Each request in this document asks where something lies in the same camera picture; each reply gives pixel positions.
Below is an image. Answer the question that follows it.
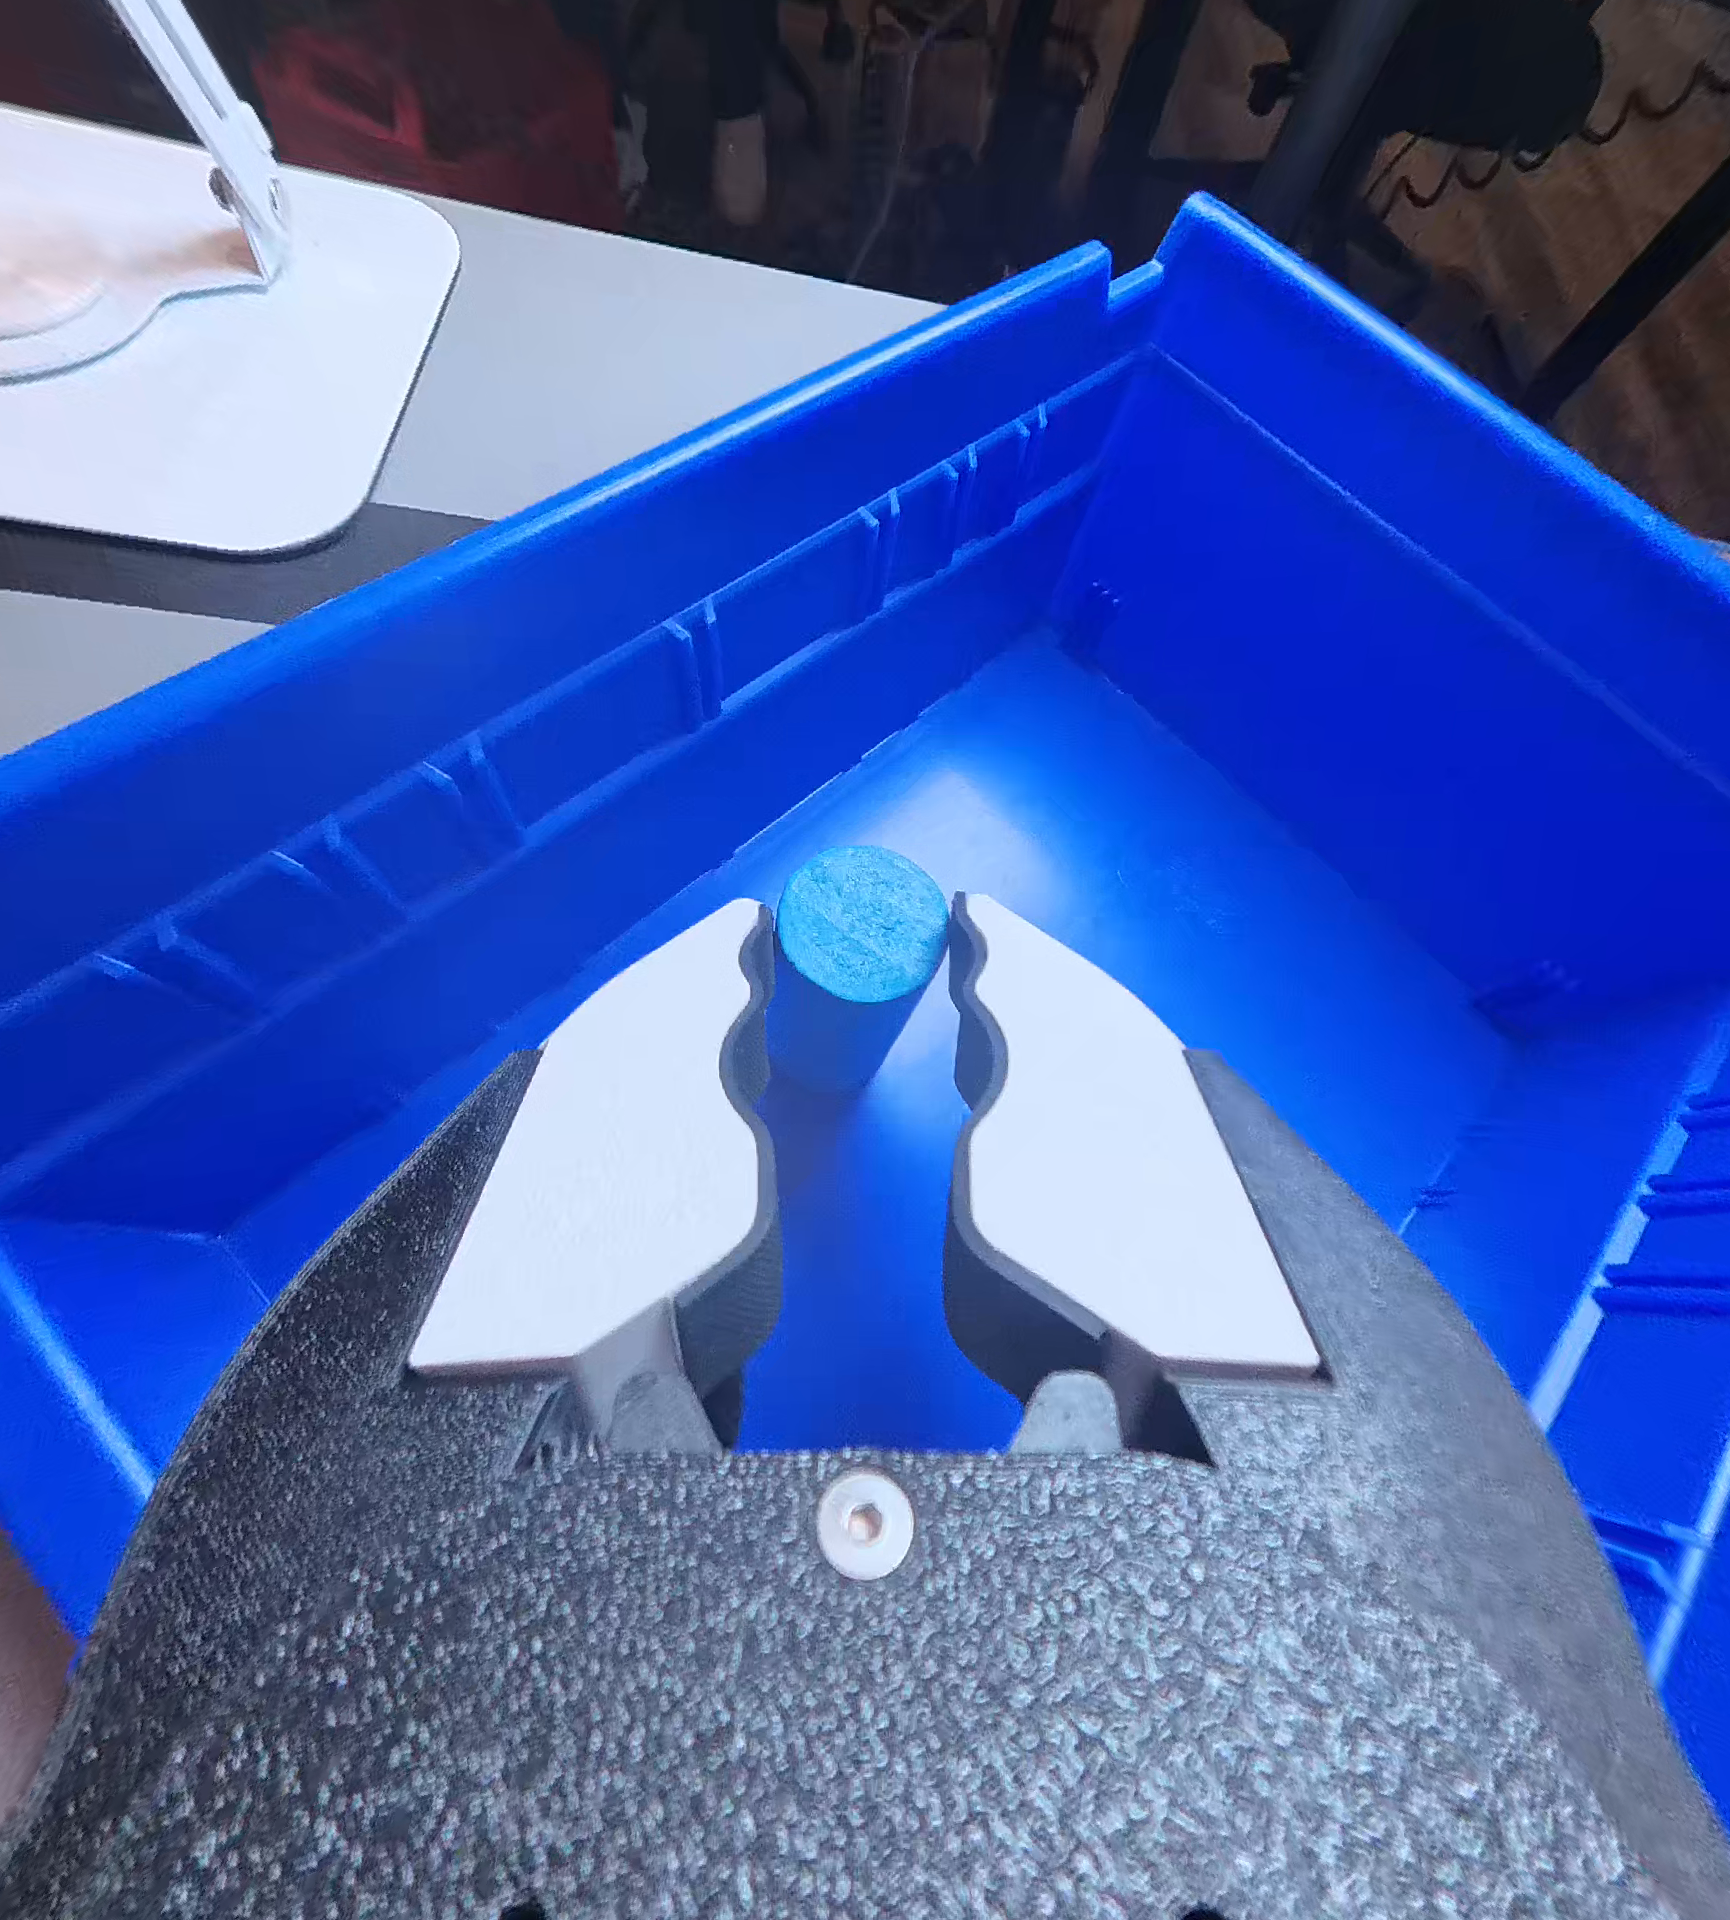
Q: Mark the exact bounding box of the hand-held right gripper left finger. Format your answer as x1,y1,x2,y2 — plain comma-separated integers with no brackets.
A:
410,898,789,1460

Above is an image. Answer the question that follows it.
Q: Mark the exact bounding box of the blue plastic bin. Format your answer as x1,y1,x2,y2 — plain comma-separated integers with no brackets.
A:
0,194,1730,1920

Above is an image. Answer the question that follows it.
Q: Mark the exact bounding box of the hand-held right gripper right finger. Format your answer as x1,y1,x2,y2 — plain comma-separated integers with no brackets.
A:
943,893,1327,1390

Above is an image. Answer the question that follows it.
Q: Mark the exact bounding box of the red bag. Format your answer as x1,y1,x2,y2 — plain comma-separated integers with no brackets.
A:
254,17,624,225

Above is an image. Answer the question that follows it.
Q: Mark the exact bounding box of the blue wooden cylinder block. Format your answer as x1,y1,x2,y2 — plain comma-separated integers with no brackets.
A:
764,841,955,1091

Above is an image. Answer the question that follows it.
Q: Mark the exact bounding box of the white document stand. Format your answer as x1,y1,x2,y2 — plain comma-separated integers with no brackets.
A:
0,0,461,554

